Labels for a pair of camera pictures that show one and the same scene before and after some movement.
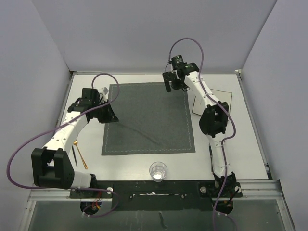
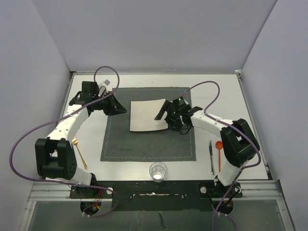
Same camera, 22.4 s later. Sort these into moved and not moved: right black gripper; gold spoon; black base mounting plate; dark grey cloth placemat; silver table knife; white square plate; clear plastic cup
Moved: right black gripper; white square plate; dark grey cloth placemat
Not moved: silver table knife; black base mounting plate; gold spoon; clear plastic cup
